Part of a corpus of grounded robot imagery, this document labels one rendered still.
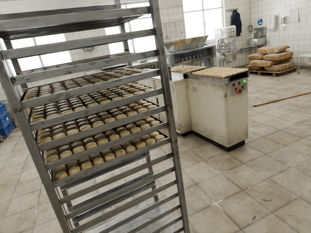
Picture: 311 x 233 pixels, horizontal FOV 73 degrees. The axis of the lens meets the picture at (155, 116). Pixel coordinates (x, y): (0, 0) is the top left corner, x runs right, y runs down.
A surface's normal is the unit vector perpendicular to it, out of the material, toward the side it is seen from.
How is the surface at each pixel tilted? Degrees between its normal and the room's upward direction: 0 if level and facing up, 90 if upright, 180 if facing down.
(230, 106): 90
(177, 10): 90
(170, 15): 90
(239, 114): 90
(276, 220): 0
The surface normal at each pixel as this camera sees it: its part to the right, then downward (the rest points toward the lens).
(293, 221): -0.16, -0.93
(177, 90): 0.45, 0.24
